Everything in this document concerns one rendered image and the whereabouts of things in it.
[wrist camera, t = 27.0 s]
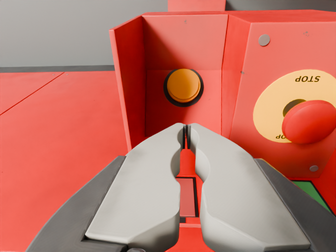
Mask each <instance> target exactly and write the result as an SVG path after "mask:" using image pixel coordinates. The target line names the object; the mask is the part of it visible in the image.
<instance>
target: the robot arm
mask: <svg viewBox="0 0 336 252"><path fill-rule="evenodd" d="M186 142H187V149H190V150H191V151H192V152H193V154H194V155H195V173H196V174H197V175H198V176H199V178H200V179H201V180H202V182H203V185H202V192H201V203H200V214H199V218H200V225H201V232H202V239H203V241H204V243H205V244H206V245H207V246H208V247H209V248H210V249H212V250H213V251H215V252H336V217H335V216H334V215H333V214H332V213H331V212H330V211H328V210H327V209H326V208H325V207H324V206H322V205H321V204H320V203H319V202H317V201H316V200H315V199H314V198H312V197H311V196H310V195H309V194H307V193H306V192H305V191H303V190H302V189H301V188H300V187H298V186H297V185H296V184H294V183H293V182H292V181H291V180H289V179H288V178H287V177H286V176H284V175H283V174H282V173H280V172H279V171H278V170H277V169H275V168H274V167H273V166H271V165H270V164H269V163H268V162H266V161H265V160H264V159H263V158H254V157H253V156H251V155H250V154H249V153H248V152H247V151H245V150H244V149H243V148H241V147H240V146H239V145H237V144H236V143H234V142H232V141H231V140H229V139H227V138H225V137H223V136H221V135H219V134H217V133H215V132H213V131H212V130H210V129H208V128H206V127H204V126H202V125H200V124H198V123H192V124H187V125H186V124H182V123H176V124H174V125H172V126H170V127H168V128H166V129H164V130H162V131H160V132H158V133H157V134H155V135H153V136H151V137H149V138H147V139H146V140H144V141H143V142H141V143H140V144H138V145H137V146H136V147H134V148H133V149H132V150H131V151H130V152H129V153H127V154H126V155H118V156H117V157H116V158H115V159H114V160H113V161H112V162H110V163H109V164H108V165H107V166H106V167H105V168H103V169H102V170H101V171H100V172H99V173H98V174H96V175H95V176H94V177H93V178H92V179H91V180H89V181H88V182H87V183H86V184H85V185H84V186H83V187H81V188H80V189H79V190H78V191H77V192H76V193H74V194H73V195H72V196H71V197H70V198H69V199H68V200H67V201H66V202H65V203H64V204H63V205H62V206H61V207H60V208H59V209H58V210H57V211H56V212H55V213H54V214H53V215H52V216H51V217H50V218H49V220H48V221H47V222H46V223H45V224H44V226H43V227H42V228H41V229H40V231H39V232H38V233H37V235H36V236H35V237H34V239H33V240H32V242H31V243H30V244H29V246H28V247H27V249H26V250H25V252H165V251H166V250H168V249H170V248H172V247H173V246H174V245H175V244H176V243H177V242H178V240H179V230H180V197H181V186H180V184H179V183H178V181H177V180H176V179H175V178H176V176H177V175H178V174H179V173H180V159H181V151H182V150H183V149H185V145H186Z"/></svg>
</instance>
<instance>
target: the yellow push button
mask: <svg viewBox="0 0 336 252"><path fill-rule="evenodd" d="M200 87H201V83H200V79H199V77H198V76H197V75H196V73H194V72H193V71H192V70H189V69H179V70H176V71H175V72H173V73H172V74H171V75H170V77H169V78H168V81H167V90H168V93H169V95H170V96H171V98H172V99H173V100H175V101H176V102H179V103H188V102H190V101H192V100H193V99H195V98H196V96H197V95H198V93H199V91H200Z"/></svg>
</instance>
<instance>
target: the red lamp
mask: <svg viewBox="0 0 336 252"><path fill-rule="evenodd" d="M175 179H176V180H177V181H178V183H179V184H180V216H182V217H195V216H196V213H195V198H194V183H193V179H192V178H175Z"/></svg>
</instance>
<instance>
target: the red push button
mask: <svg viewBox="0 0 336 252"><path fill-rule="evenodd" d="M283 117H284V119H283V121H282V127H281V129H282V133H283V135H284V136H285V137H286V138H287V139H288V140H289V141H291V142H293V143H295V144H299V145H309V144H313V143H316V142H319V141H321V140H323V139H324V138H326V137H327V136H329V135H330V134H331V133H332V132H333V131H334V129H335V128H336V108H335V107H334V106H333V105H332V104H331V103H330V102H328V101H325V100H308V101H306V100H304V99H295V100H293V101H291V102H289V103H288V104H287V105H286V106H285V107H284V109H283Z"/></svg>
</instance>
